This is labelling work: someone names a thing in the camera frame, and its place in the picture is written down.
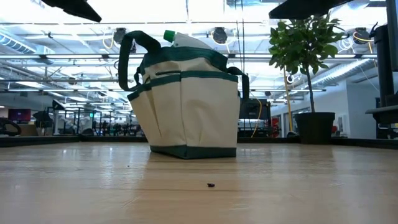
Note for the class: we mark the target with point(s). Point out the cream gardening bag green trim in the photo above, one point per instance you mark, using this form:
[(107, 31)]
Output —
[(199, 118)]

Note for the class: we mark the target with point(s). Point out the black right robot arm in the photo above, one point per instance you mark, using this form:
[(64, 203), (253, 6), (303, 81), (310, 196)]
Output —
[(387, 62)]

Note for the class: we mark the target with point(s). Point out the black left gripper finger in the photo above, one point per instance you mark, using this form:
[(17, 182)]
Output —
[(77, 7)]

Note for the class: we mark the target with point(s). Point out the black monitor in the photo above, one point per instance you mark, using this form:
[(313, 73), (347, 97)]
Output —
[(248, 109)]

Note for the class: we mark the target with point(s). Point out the dark purple wall screen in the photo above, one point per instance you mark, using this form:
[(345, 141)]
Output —
[(18, 114)]

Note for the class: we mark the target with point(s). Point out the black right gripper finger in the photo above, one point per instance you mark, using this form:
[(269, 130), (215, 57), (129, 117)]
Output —
[(298, 9)]

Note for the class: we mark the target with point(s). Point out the green leafy potted plant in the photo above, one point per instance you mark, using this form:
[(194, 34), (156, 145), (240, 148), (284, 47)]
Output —
[(298, 40)]

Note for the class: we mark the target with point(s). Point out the black plant pot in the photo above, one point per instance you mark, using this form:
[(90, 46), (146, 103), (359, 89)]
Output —
[(315, 127)]

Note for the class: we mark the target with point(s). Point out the small dark debris speck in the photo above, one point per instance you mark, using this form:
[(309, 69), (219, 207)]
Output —
[(211, 185)]

